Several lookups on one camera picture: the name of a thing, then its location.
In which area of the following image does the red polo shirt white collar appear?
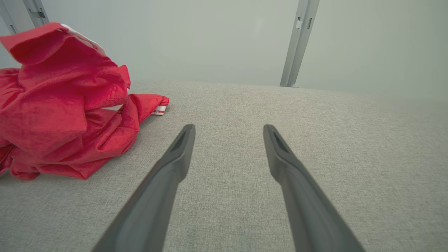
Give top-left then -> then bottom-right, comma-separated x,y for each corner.
0,22 -> 170,181

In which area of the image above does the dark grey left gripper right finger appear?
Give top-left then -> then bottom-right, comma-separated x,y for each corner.
263,124 -> 366,252

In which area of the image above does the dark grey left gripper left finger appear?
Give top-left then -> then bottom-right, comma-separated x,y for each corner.
92,124 -> 196,252

